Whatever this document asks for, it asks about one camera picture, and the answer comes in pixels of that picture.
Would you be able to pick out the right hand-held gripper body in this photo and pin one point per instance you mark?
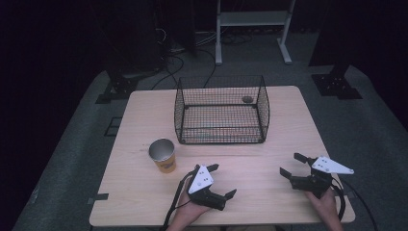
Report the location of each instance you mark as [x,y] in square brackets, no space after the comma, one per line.
[320,178]

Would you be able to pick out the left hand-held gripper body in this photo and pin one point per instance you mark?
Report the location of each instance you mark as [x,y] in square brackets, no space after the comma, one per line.
[200,181]

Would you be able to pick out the person's right hand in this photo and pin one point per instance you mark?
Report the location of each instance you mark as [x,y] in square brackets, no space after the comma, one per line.
[326,208]

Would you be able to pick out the person's left hand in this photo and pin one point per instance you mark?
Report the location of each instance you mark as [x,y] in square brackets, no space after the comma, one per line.
[187,211]

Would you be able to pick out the orange paper cup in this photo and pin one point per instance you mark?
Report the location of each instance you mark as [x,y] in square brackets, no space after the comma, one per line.
[165,160]

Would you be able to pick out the small dark round object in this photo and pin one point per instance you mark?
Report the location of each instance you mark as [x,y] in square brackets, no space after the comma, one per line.
[247,99]

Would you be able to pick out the black stand base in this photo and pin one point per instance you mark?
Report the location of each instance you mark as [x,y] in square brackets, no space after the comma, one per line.
[336,85]
[118,88]

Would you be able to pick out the black table edge bracket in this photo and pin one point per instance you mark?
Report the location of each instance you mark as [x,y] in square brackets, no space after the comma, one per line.
[97,198]

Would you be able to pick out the white metal desk frame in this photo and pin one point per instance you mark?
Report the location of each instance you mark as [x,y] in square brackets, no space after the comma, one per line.
[253,18]

